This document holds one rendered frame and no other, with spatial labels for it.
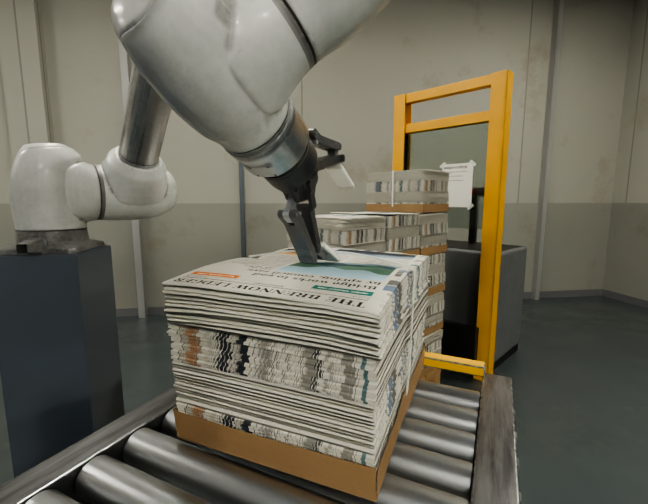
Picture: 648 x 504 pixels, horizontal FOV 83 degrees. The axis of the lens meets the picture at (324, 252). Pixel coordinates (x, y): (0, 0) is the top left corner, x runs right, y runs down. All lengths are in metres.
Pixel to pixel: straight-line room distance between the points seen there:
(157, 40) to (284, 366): 0.33
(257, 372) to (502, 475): 0.32
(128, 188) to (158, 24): 0.83
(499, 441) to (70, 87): 4.12
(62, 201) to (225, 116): 0.81
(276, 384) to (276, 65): 0.34
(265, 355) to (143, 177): 0.77
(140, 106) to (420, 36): 3.62
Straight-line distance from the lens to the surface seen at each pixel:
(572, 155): 5.06
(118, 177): 1.13
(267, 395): 0.48
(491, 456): 0.59
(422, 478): 0.56
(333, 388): 0.43
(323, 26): 0.37
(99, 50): 4.23
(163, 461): 0.60
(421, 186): 1.99
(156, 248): 3.92
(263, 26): 0.35
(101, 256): 1.20
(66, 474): 0.61
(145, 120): 1.04
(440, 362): 0.79
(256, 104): 0.36
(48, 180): 1.13
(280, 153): 0.41
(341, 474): 0.48
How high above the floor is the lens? 1.13
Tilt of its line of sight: 8 degrees down
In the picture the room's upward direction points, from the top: straight up
